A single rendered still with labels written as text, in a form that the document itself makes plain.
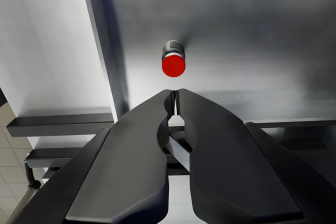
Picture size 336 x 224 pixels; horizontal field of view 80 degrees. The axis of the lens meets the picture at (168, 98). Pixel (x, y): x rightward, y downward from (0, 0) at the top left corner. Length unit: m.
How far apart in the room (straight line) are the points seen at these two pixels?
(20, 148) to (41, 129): 1.61
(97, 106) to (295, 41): 0.23
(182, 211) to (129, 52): 0.30
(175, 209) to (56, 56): 0.31
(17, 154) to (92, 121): 1.71
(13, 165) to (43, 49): 1.85
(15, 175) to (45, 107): 1.88
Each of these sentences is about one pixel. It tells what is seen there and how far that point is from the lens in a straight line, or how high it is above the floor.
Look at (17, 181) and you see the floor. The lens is 2.22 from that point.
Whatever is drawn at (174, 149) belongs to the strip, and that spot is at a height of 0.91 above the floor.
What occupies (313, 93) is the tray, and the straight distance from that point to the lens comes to 0.29.
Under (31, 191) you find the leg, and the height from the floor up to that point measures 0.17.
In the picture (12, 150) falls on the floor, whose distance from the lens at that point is 1.95.
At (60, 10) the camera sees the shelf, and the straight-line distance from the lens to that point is 0.24.
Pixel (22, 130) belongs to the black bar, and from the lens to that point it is 0.31.
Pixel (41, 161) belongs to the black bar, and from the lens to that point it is 0.33.
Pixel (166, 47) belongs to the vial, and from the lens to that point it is 0.20.
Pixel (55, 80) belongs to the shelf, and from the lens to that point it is 0.27.
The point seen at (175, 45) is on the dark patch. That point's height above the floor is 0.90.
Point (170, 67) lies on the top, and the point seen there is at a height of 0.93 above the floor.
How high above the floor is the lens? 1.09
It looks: 59 degrees down
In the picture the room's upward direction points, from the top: 179 degrees counter-clockwise
